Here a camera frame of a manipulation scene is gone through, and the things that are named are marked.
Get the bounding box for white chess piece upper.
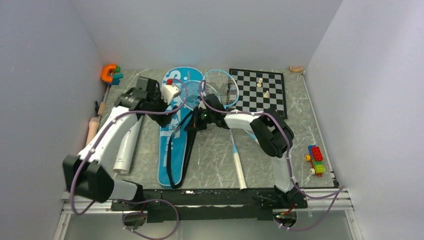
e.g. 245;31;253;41
256;78;263;88

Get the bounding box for black white chessboard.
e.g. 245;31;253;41
228;68;288;120

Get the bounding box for purple cable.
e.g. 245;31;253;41
198;80;346;232
67;78;189;240

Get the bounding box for orange horseshoe magnet toy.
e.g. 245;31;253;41
100;63;118;84

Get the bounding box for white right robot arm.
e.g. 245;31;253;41
184;94;298;208

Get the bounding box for wooden arch block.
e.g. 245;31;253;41
288;66;304;73

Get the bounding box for wooden rolling pin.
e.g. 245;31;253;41
85;117;100;146

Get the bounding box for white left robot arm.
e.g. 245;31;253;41
62;76;187;210

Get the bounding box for blue racket bag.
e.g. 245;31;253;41
157;66;204;189

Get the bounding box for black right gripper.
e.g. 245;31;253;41
183;107;215;132

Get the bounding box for blue racket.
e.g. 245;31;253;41
196;69;241;130
180;79;248;191

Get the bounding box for teal blue toy blocks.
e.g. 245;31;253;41
108;65;124;86

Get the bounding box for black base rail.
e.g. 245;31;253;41
111;187;308;223

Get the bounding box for white shuttlecock tube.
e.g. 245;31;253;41
113;117;143;175

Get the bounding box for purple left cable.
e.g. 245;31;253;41
67;78;189;240

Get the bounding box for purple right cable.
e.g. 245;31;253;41
198;80;346;232

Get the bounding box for colourful brick toy train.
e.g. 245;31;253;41
305;145;326;178

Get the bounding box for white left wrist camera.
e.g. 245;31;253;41
160;84;181;105

